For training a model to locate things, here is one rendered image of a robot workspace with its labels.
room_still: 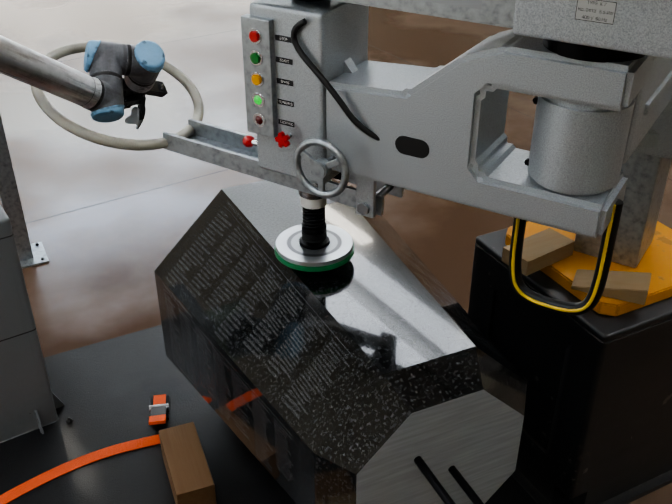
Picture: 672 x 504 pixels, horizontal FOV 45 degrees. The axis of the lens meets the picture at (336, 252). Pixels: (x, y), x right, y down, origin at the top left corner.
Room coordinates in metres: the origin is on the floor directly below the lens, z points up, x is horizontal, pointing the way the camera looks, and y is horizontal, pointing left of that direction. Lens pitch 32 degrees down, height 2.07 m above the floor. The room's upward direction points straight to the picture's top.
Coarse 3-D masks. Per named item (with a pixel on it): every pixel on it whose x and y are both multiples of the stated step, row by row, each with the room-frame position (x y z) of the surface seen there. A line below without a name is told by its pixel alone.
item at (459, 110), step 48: (480, 48) 1.63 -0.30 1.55; (528, 48) 1.55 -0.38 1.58; (336, 96) 1.73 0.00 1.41; (384, 96) 1.69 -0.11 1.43; (432, 96) 1.63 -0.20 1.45; (480, 96) 1.59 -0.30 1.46; (576, 96) 1.48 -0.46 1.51; (624, 96) 1.45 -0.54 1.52; (336, 144) 1.76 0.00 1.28; (384, 144) 1.69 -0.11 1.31; (432, 144) 1.63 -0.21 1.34; (480, 144) 1.61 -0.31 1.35; (432, 192) 1.63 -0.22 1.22; (480, 192) 1.57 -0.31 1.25; (528, 192) 1.53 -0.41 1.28; (624, 192) 1.59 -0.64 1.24
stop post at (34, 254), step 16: (0, 128) 3.28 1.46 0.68; (0, 144) 3.27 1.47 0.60; (0, 160) 3.27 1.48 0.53; (0, 176) 3.26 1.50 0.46; (0, 192) 3.25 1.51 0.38; (16, 192) 3.28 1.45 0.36; (16, 208) 3.27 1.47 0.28; (16, 224) 3.27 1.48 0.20; (16, 240) 3.26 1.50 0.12; (32, 256) 3.28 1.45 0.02
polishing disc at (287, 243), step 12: (288, 228) 1.98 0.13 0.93; (300, 228) 1.98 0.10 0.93; (336, 228) 1.98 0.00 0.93; (276, 240) 1.92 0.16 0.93; (288, 240) 1.92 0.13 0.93; (336, 240) 1.92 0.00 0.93; (348, 240) 1.92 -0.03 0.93; (288, 252) 1.85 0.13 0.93; (300, 252) 1.85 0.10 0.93; (312, 252) 1.85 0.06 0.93; (324, 252) 1.85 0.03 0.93; (336, 252) 1.85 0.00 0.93; (348, 252) 1.86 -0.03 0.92; (300, 264) 1.81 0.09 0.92; (312, 264) 1.80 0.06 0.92; (324, 264) 1.81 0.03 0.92
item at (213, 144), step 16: (208, 128) 2.14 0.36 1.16; (224, 128) 2.12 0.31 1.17; (176, 144) 2.06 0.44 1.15; (192, 144) 2.03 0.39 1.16; (208, 144) 2.02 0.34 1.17; (224, 144) 2.11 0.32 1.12; (240, 144) 2.09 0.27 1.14; (208, 160) 2.01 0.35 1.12; (224, 160) 1.98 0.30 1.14; (240, 160) 1.95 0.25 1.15; (256, 160) 1.93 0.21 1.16; (256, 176) 1.93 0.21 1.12; (272, 176) 1.90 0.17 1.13; (288, 176) 1.87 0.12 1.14; (352, 176) 1.90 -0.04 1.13; (352, 192) 1.78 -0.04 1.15; (384, 192) 1.80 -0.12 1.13; (400, 192) 1.83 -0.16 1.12; (368, 208) 1.72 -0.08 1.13
